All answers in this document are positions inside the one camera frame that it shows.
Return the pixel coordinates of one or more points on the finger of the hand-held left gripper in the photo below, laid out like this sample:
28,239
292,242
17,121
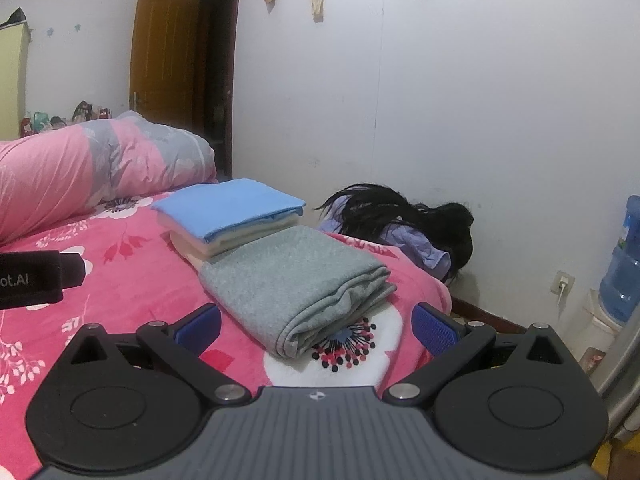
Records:
72,270

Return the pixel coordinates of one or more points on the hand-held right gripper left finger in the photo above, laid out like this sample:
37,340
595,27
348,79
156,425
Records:
200,327

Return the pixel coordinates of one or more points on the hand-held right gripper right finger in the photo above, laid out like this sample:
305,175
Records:
435,330

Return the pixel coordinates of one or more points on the blue t-shirt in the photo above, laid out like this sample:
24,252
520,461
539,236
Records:
230,205

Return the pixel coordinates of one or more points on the pink floral blanket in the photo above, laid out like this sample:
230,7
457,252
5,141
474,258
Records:
100,270

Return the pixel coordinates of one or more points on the lilac garment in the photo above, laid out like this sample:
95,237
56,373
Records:
410,242

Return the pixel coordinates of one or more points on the pink grey duvet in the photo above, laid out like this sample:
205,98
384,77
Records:
90,170

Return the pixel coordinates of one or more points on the folded cream cloth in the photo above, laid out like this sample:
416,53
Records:
250,237

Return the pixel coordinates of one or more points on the folded grey cloth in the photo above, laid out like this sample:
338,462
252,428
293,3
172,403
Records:
295,285

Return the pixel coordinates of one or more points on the dark cloth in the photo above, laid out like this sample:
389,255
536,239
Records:
425,225

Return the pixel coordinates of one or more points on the green snack bag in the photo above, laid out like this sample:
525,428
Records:
41,120

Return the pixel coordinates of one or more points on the dark snack bag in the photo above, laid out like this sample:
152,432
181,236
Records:
84,111

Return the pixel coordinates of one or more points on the white water dispenser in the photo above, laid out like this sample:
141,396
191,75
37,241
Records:
597,320

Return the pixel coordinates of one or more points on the blue water bottle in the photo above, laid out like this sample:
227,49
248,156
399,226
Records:
622,265

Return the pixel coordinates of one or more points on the pale green wardrobe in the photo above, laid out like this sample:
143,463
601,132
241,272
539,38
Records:
12,80

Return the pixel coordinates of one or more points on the wooden door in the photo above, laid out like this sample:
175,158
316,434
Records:
170,55

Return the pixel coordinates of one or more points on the black bag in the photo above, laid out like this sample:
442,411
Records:
14,17

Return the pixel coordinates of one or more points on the white wall socket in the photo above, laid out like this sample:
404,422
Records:
562,282

